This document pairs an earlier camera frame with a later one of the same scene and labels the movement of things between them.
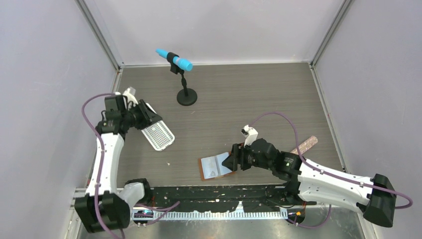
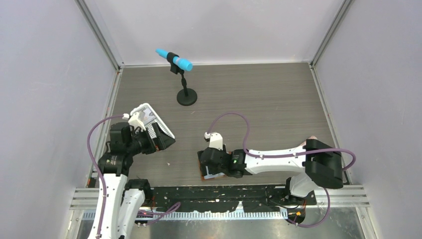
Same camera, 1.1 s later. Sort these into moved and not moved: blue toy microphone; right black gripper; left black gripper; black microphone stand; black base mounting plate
Moved: right black gripper; left black gripper
Not moved: black microphone stand; blue toy microphone; black base mounting plate
